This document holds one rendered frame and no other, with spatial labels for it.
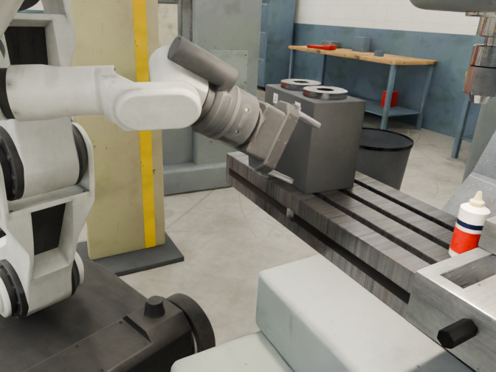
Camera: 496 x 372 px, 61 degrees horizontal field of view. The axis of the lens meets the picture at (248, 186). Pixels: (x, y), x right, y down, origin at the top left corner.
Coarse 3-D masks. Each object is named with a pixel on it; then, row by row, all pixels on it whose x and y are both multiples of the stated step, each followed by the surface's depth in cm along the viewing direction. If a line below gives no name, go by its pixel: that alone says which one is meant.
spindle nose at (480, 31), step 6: (480, 18) 56; (486, 18) 55; (492, 18) 54; (480, 24) 56; (486, 24) 55; (492, 24) 55; (480, 30) 56; (486, 30) 55; (492, 30) 55; (486, 36) 56; (492, 36) 55
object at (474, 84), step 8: (472, 56) 58; (480, 56) 57; (488, 56) 56; (472, 64) 58; (480, 64) 57; (488, 64) 56; (472, 72) 58; (480, 72) 57; (488, 72) 56; (472, 80) 58; (480, 80) 57; (488, 80) 57; (464, 88) 60; (472, 88) 58; (480, 88) 57; (488, 88) 57; (488, 96) 58
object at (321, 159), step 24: (288, 96) 87; (312, 96) 82; (336, 96) 82; (336, 120) 82; (360, 120) 84; (288, 144) 90; (312, 144) 82; (336, 144) 84; (288, 168) 91; (312, 168) 84; (336, 168) 86; (312, 192) 86
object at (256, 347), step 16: (256, 336) 75; (208, 352) 71; (224, 352) 71; (240, 352) 72; (256, 352) 72; (272, 352) 72; (176, 368) 68; (192, 368) 68; (208, 368) 68; (224, 368) 68; (240, 368) 68; (256, 368) 68; (272, 368) 69; (288, 368) 69
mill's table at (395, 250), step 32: (256, 192) 97; (288, 192) 86; (320, 192) 87; (352, 192) 88; (384, 192) 89; (288, 224) 88; (320, 224) 78; (352, 224) 74; (384, 224) 74; (416, 224) 75; (448, 224) 76; (352, 256) 71; (384, 256) 65; (416, 256) 65; (448, 256) 65; (384, 288) 66; (448, 352) 57
